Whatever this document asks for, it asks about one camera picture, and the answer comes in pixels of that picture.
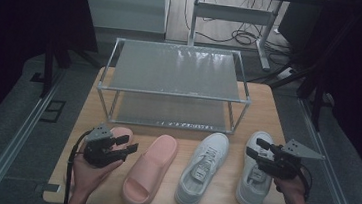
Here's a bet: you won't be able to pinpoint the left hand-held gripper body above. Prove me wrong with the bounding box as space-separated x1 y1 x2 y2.
80 121 131 171

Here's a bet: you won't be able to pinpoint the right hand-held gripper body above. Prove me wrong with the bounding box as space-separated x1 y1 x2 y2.
256 135 327 184

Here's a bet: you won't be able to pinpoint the pink slipper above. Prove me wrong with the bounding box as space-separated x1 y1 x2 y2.
120 130 181 204
65 121 135 195

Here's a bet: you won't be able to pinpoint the white sneaker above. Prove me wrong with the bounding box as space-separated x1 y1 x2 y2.
235 129 279 204
173 128 231 204

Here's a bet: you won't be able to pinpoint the metal shoe rack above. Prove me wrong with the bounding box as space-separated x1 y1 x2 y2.
93 35 257 137

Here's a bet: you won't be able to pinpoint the person's right hand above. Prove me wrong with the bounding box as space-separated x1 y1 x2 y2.
271 172 309 202

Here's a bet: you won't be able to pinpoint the person's left hand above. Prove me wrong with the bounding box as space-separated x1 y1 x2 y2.
68 153 125 200

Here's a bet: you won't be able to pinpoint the black metal stand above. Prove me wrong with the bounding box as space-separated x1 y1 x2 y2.
243 52 342 133
28 32 105 104

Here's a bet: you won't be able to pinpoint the white power strip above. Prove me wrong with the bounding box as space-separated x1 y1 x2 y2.
276 66 298 83

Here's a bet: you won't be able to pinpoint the white cabinet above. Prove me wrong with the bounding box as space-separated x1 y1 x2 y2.
77 0 171 35

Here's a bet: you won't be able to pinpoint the metal floor rail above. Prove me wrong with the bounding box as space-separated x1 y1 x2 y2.
288 97 362 204
0 64 68 204

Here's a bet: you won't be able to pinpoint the grey table corner bracket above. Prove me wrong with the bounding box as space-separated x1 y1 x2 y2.
35 181 62 196

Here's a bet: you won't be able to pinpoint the black floor cables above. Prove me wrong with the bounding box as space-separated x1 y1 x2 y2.
180 0 297 57

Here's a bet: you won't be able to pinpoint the white desk frame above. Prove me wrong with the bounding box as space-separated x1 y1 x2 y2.
186 0 285 73

